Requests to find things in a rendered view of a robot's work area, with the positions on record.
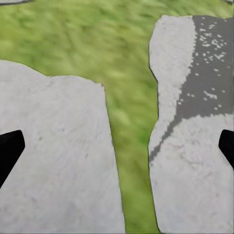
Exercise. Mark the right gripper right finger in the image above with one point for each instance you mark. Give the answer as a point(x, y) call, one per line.
point(226, 145)

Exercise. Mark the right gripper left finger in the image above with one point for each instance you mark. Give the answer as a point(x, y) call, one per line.
point(11, 146)

